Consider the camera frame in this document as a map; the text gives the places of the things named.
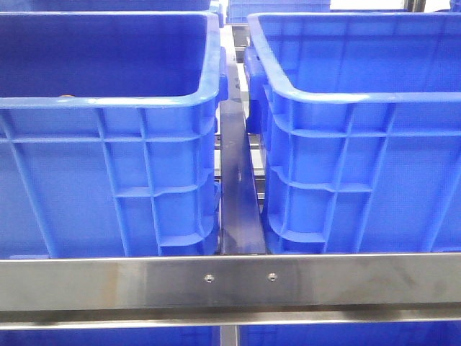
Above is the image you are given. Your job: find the steel centre divider bar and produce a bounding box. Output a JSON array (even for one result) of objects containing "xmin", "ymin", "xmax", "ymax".
[{"xmin": 220, "ymin": 25, "xmax": 266, "ymax": 254}]

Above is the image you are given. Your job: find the left blue plastic crate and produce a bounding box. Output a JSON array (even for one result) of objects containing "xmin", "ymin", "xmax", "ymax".
[{"xmin": 1, "ymin": 12, "xmax": 228, "ymax": 260}]

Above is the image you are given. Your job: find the blue plastic crate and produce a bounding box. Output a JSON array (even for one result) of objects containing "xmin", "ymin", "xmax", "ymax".
[
  {"xmin": 1, "ymin": 12, "xmax": 228, "ymax": 260},
  {"xmin": 245, "ymin": 12, "xmax": 460, "ymax": 254}
]

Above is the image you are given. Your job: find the right blue plastic crate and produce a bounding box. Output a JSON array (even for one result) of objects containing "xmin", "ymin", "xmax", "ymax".
[{"xmin": 245, "ymin": 12, "xmax": 460, "ymax": 254}]

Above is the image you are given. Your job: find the blue crate behind right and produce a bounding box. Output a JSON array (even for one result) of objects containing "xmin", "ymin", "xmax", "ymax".
[{"xmin": 227, "ymin": 0, "xmax": 331, "ymax": 24}]

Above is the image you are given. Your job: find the lower left blue crate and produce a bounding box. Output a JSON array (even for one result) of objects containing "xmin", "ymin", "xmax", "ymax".
[{"xmin": 1, "ymin": 327, "xmax": 220, "ymax": 345}]

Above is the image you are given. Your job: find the lower right blue crate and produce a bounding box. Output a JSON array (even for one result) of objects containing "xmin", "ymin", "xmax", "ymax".
[{"xmin": 240, "ymin": 321, "xmax": 460, "ymax": 345}]

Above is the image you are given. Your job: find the blue crate behind left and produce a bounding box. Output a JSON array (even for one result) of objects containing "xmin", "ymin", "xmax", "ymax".
[{"xmin": 1, "ymin": 0, "xmax": 224, "ymax": 27}]

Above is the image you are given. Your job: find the left rail screw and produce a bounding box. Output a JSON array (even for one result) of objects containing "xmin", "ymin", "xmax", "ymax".
[{"xmin": 204, "ymin": 274, "xmax": 215, "ymax": 283}]

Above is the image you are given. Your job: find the rail screw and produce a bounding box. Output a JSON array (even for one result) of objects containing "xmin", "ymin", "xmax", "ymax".
[
  {"xmin": 267, "ymin": 272, "xmax": 278, "ymax": 282},
  {"xmin": 204, "ymin": 274, "xmax": 215, "ymax": 283}
]

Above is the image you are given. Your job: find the right rail screw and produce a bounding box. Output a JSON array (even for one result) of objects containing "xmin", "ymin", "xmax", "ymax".
[{"xmin": 267, "ymin": 272, "xmax": 278, "ymax": 282}]

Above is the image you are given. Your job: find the stainless steel front rail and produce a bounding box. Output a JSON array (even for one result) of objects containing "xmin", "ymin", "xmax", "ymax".
[{"xmin": 1, "ymin": 253, "xmax": 460, "ymax": 330}]

